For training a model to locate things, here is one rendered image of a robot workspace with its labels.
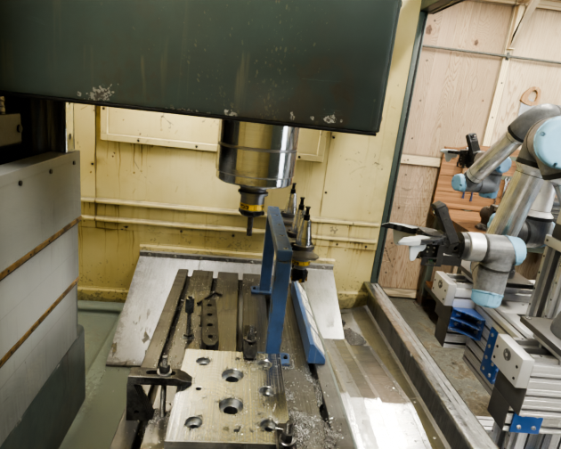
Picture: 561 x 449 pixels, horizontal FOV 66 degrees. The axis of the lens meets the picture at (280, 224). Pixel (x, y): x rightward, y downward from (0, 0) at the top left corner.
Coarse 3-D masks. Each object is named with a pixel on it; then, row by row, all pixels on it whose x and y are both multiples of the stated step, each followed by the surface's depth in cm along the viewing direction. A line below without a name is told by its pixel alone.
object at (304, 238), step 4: (304, 220) 113; (308, 220) 113; (300, 224) 114; (304, 224) 113; (308, 224) 113; (300, 228) 114; (304, 228) 113; (308, 228) 113; (300, 232) 113; (304, 232) 113; (308, 232) 113; (300, 236) 113; (304, 236) 113; (308, 236) 113; (296, 240) 115; (300, 240) 114; (304, 240) 113; (308, 240) 114; (300, 244) 114; (304, 244) 113; (308, 244) 114
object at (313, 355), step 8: (296, 288) 152; (296, 296) 149; (296, 304) 147; (296, 312) 146; (304, 312) 135; (304, 320) 130; (304, 328) 129; (312, 328) 130; (304, 336) 128; (312, 336) 122; (304, 344) 127; (312, 344) 118; (312, 352) 119; (320, 352) 119; (312, 360) 119; (320, 360) 119
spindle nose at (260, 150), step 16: (224, 128) 80; (240, 128) 78; (256, 128) 77; (272, 128) 78; (288, 128) 79; (224, 144) 81; (240, 144) 78; (256, 144) 78; (272, 144) 78; (288, 144) 80; (224, 160) 81; (240, 160) 79; (256, 160) 79; (272, 160) 79; (288, 160) 82; (224, 176) 82; (240, 176) 80; (256, 176) 80; (272, 176) 80; (288, 176) 83
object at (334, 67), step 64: (0, 0) 64; (64, 0) 65; (128, 0) 66; (192, 0) 66; (256, 0) 67; (320, 0) 68; (384, 0) 69; (0, 64) 67; (64, 64) 68; (128, 64) 68; (192, 64) 69; (256, 64) 70; (320, 64) 71; (384, 64) 71; (320, 128) 74
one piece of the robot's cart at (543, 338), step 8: (520, 320) 132; (528, 320) 130; (536, 320) 130; (544, 320) 131; (552, 320) 132; (528, 328) 128; (536, 328) 125; (544, 328) 125; (536, 336) 128; (544, 336) 121; (552, 336) 121; (520, 344) 127; (528, 344) 127; (536, 344) 127; (544, 344) 124; (552, 344) 118; (560, 344) 117; (552, 352) 120; (560, 352) 114; (536, 360) 118; (544, 360) 118; (552, 360) 118; (560, 360) 117
